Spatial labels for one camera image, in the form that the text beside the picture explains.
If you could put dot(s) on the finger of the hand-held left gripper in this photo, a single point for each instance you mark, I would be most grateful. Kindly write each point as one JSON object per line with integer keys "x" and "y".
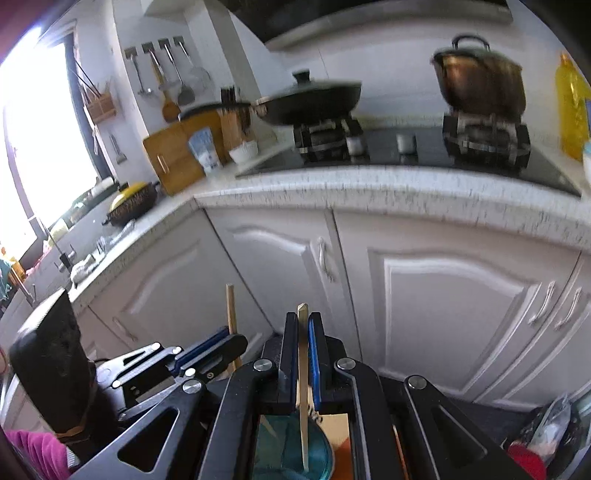
{"x": 221, "y": 353}
{"x": 203, "y": 340}

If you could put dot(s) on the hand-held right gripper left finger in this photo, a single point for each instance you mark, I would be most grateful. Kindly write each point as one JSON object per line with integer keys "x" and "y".
{"x": 288, "y": 369}

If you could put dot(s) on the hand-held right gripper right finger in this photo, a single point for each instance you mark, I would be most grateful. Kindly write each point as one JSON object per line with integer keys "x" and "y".
{"x": 316, "y": 360}

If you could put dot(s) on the light wooden chopstick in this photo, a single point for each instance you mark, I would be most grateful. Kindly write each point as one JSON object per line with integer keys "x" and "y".
{"x": 303, "y": 350}
{"x": 268, "y": 427}
{"x": 231, "y": 309}

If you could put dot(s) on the white utensil holder teal lid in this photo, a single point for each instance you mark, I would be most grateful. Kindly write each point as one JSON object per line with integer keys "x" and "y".
{"x": 286, "y": 447}

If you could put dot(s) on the person's left forearm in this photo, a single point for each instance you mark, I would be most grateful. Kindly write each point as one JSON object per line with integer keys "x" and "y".
{"x": 37, "y": 450}

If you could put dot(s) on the white corner cabinet door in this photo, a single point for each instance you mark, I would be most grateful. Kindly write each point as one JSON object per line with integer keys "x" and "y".
{"x": 175, "y": 286}

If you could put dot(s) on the wide white cabinet door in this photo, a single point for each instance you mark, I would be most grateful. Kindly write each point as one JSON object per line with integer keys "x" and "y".
{"x": 452, "y": 300}

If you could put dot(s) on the casserole pot with yellow lid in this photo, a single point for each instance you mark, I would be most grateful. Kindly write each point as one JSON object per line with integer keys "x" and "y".
{"x": 131, "y": 201}

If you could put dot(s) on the speckled kitchen countertop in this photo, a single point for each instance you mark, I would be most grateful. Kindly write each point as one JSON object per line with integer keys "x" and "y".
{"x": 369, "y": 189}

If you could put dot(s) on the wooden cutting board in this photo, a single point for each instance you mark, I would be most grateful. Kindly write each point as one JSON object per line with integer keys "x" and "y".
{"x": 171, "y": 157}

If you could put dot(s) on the blue white packet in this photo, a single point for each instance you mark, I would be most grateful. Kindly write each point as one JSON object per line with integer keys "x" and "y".
{"x": 205, "y": 150}

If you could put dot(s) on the small white bowl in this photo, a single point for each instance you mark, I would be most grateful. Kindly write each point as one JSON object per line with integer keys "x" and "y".
{"x": 243, "y": 152}

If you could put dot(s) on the hanging peeler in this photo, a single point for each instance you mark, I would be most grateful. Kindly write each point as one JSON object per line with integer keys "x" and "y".
{"x": 116, "y": 150}

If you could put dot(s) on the kitchen window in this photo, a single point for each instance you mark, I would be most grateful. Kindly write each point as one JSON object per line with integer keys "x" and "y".
{"x": 46, "y": 138}

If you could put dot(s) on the wooden knife block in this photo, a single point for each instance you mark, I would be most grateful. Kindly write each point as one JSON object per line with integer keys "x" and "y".
{"x": 233, "y": 120}

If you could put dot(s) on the black gas stove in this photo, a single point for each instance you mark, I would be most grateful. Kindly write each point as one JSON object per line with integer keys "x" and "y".
{"x": 415, "y": 157}

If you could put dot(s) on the narrow white cabinet door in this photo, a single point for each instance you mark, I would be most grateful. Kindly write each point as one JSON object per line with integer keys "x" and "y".
{"x": 558, "y": 360}

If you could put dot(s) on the clear plastic bag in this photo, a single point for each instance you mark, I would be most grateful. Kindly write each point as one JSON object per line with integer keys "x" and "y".
{"x": 551, "y": 424}

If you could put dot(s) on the hanging slotted turner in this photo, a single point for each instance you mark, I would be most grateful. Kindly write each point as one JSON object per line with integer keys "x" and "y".
{"x": 184, "y": 94}

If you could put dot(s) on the black frying pan with lid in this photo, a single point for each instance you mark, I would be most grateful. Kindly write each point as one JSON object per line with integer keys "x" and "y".
{"x": 314, "y": 101}

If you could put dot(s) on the hanging metal ladle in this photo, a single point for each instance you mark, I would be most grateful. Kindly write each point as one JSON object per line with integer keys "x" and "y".
{"x": 138, "y": 74}

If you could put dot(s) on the brown cooking pot with lid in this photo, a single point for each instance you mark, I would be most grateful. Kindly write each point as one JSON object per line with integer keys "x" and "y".
{"x": 480, "y": 83}

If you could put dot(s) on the range hood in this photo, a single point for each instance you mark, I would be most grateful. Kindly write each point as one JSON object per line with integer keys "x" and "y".
{"x": 369, "y": 16}

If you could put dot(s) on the yellow oil bottle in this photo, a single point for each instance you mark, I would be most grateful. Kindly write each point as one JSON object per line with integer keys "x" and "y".
{"x": 572, "y": 106}

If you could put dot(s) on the wooden wall rack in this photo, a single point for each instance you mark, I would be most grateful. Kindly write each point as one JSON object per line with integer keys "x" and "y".
{"x": 99, "y": 108}

